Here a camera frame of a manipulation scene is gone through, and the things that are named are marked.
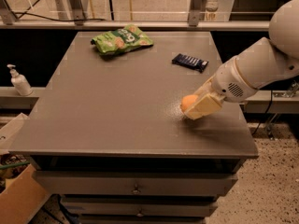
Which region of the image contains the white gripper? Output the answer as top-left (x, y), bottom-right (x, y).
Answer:
top-left (184, 57), bottom-right (257, 119)

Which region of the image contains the orange fruit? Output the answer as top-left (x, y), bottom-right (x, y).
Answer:
top-left (180, 94), bottom-right (198, 112)

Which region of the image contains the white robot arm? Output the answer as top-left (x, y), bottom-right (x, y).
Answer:
top-left (180, 0), bottom-right (299, 119)

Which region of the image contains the green rice chip bag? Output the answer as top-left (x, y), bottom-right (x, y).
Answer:
top-left (91, 24), bottom-right (154, 55)

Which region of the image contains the dark blue snack bar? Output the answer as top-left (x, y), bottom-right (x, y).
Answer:
top-left (172, 53), bottom-right (208, 73)

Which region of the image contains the grey drawer cabinet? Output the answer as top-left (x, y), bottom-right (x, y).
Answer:
top-left (10, 32), bottom-right (258, 224)

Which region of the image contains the top drawer knob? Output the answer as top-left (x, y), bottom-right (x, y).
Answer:
top-left (132, 186), bottom-right (141, 195)

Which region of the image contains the drawer knob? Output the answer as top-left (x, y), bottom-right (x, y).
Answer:
top-left (136, 211), bottom-right (144, 217)
top-left (132, 186), bottom-right (141, 195)

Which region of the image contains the white pump dispenser bottle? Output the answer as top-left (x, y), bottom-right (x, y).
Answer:
top-left (7, 64), bottom-right (33, 96)

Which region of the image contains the cardboard box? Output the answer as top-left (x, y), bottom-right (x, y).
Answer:
top-left (0, 113), bottom-right (50, 224)

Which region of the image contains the metal railing frame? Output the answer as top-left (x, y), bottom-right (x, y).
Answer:
top-left (0, 0), bottom-right (299, 32)

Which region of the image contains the black cable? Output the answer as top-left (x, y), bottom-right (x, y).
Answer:
top-left (12, 11), bottom-right (107, 22)

